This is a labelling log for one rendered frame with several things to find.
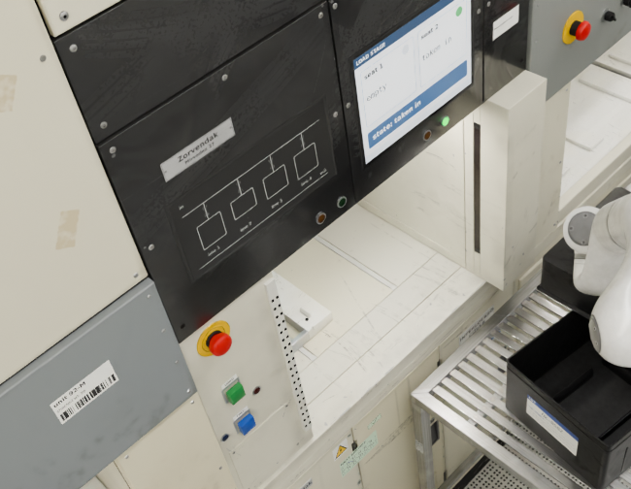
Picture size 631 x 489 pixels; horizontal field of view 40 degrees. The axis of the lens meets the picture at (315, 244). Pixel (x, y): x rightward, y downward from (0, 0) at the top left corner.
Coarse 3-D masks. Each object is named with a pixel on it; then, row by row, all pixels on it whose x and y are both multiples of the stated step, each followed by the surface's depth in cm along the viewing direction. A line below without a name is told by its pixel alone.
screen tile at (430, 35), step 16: (464, 0) 145; (448, 16) 144; (464, 16) 147; (432, 32) 143; (448, 32) 146; (464, 32) 149; (448, 48) 148; (464, 48) 152; (432, 64) 147; (448, 64) 150
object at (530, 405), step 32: (576, 320) 190; (544, 352) 189; (576, 352) 198; (512, 384) 183; (544, 384) 194; (576, 384) 190; (608, 384) 191; (544, 416) 178; (576, 416) 187; (608, 416) 186; (576, 448) 174; (608, 448) 164; (608, 480) 174
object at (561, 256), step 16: (624, 192) 192; (560, 240) 184; (544, 256) 182; (560, 256) 181; (544, 272) 184; (560, 272) 180; (544, 288) 187; (560, 288) 183; (576, 288) 179; (576, 304) 182; (592, 304) 178
